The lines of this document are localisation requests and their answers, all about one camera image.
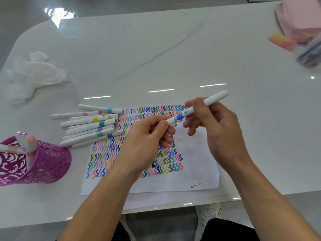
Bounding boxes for person's left hand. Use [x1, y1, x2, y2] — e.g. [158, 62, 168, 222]
[114, 114, 177, 178]

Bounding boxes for person's right hand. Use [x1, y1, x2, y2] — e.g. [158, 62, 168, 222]
[183, 97, 252, 171]

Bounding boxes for white marker with blue band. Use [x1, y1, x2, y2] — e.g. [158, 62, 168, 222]
[166, 90, 229, 125]

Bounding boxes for person's right forearm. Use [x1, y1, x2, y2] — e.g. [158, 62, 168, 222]
[218, 157, 321, 241]

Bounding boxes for person's left forearm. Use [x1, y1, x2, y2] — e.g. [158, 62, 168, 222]
[57, 158, 143, 241]

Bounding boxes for paper sheet with coloured squiggles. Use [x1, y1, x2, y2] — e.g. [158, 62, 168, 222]
[81, 105, 221, 196]

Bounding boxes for pile of white markers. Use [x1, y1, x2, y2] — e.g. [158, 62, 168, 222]
[51, 104, 125, 149]

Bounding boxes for white shoe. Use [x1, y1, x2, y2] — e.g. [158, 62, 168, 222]
[194, 203, 223, 241]

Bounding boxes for black trousers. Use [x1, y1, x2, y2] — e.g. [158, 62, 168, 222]
[110, 218, 261, 241]

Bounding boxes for purple perforated pen holder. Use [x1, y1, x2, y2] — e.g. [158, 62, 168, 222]
[0, 135, 72, 186]

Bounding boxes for pink and yellow eraser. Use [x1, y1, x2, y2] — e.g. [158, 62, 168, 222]
[268, 32, 296, 51]

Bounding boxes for thin wooden stick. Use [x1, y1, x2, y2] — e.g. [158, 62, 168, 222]
[25, 88, 49, 106]

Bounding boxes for marker with pink cap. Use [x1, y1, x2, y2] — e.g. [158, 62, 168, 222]
[26, 136, 38, 169]

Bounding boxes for clear plastic pen container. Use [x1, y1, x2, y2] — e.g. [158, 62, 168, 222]
[292, 35, 321, 69]

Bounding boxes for marker with purple cap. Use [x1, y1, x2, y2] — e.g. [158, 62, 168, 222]
[15, 131, 28, 149]

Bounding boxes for crumpled white tissue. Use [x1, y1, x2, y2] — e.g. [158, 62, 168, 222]
[0, 51, 73, 104]

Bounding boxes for pink cloth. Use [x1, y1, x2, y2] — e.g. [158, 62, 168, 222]
[275, 0, 321, 44]

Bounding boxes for plain white marker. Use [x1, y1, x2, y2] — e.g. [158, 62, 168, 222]
[0, 144, 25, 154]

